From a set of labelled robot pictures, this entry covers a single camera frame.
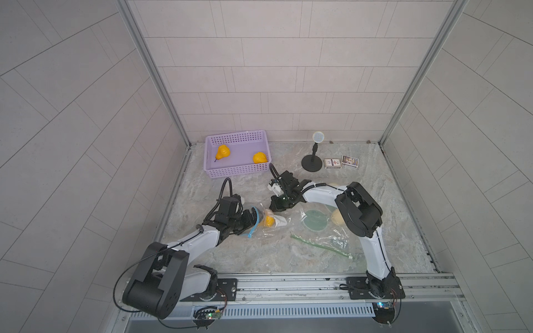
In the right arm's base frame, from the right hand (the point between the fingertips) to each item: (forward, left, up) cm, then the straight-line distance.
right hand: (269, 209), depth 93 cm
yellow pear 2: (+31, +23, +8) cm, 39 cm away
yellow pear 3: (-9, 0, +7) cm, 11 cm away
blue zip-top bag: (-12, +3, +8) cm, 15 cm away
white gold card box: (+22, -34, +3) cm, 40 cm away
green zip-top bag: (-10, -20, +2) cm, 22 cm away
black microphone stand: (+25, -24, +1) cm, 34 cm away
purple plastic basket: (+32, +17, +5) cm, 36 cm away
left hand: (-5, +3, +3) cm, 7 cm away
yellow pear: (+25, +4, +8) cm, 27 cm away
